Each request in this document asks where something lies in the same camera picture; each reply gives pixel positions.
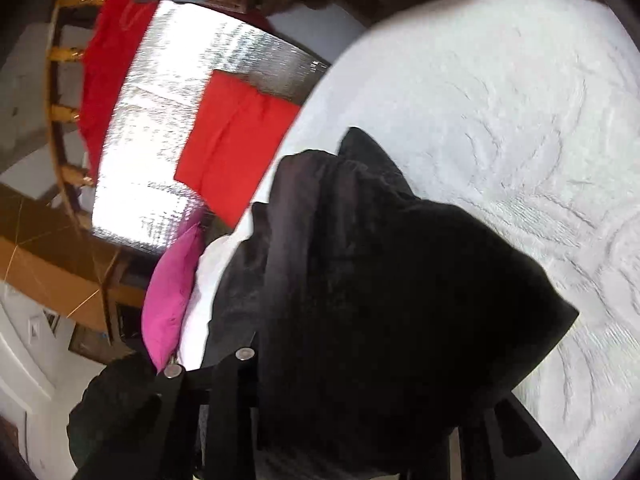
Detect silver foil sheet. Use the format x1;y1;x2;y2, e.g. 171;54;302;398
90;0;332;257

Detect white quilted bedspread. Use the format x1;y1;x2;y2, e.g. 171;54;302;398
177;0;640;480

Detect red cloth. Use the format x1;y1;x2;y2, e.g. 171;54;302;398
79;0;162;182

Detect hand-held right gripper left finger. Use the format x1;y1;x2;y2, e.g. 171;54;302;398
75;345;261;480

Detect pile of dark clothes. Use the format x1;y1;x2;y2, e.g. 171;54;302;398
66;352;167;472

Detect red pillow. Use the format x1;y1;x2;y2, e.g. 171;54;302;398
174;70;302;229

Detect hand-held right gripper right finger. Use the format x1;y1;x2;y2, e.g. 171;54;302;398
450;392;587;480

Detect dark plaid jacket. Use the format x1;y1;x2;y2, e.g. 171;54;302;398
192;126;581;480

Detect pink pillow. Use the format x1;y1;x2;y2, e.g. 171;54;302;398
141;221;207;374

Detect wooden cabinet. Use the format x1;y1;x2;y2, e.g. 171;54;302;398
0;182;132;334

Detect wooden bed frame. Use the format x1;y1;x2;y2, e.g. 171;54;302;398
45;0;127;252

